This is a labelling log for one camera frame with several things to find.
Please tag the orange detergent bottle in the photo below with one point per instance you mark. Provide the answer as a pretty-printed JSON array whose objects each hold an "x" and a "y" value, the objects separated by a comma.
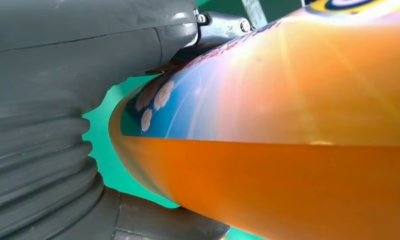
[{"x": 269, "y": 165}]

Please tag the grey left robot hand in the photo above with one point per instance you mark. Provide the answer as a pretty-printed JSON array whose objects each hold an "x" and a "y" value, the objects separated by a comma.
[{"x": 87, "y": 43}]

